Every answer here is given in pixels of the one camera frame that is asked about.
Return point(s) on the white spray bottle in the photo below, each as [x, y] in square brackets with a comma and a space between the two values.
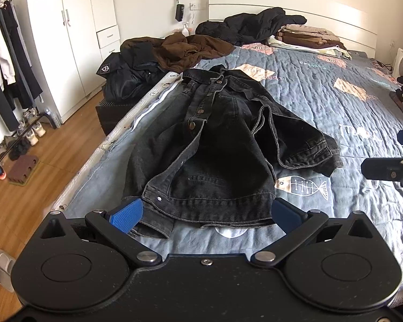
[185, 31]

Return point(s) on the black crumpled coat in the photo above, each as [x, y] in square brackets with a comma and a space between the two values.
[255, 23]

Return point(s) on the brown floor mat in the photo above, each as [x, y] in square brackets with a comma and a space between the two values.
[23, 169]

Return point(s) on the black jacket with diamond patch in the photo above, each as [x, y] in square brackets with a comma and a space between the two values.
[131, 70]

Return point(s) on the grey slipper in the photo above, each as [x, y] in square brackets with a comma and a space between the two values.
[6, 258]
[1, 278]

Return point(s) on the white wardrobe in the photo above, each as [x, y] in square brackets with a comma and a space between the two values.
[74, 57]

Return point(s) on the black hair brush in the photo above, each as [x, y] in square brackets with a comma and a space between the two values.
[179, 11]

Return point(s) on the white wall socket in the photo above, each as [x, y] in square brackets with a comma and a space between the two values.
[193, 6]

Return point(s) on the blue printed quilt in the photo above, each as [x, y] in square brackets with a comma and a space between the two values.
[322, 114]

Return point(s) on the dark bedside cabinet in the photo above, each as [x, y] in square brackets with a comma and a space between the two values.
[114, 117]

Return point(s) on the black denim jacket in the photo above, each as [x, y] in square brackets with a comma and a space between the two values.
[221, 141]

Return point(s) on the row of shoes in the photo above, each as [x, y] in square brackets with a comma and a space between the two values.
[30, 134]

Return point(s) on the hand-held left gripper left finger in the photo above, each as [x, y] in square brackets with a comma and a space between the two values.
[127, 214]

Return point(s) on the brown crumpled garment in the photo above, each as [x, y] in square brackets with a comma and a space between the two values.
[188, 48]

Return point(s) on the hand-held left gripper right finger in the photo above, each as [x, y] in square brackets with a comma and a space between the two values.
[285, 216]

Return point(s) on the stack of beige brown clothes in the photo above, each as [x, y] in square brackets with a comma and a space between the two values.
[305, 37]

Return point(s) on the white bed headboard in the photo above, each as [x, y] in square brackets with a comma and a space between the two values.
[288, 0]

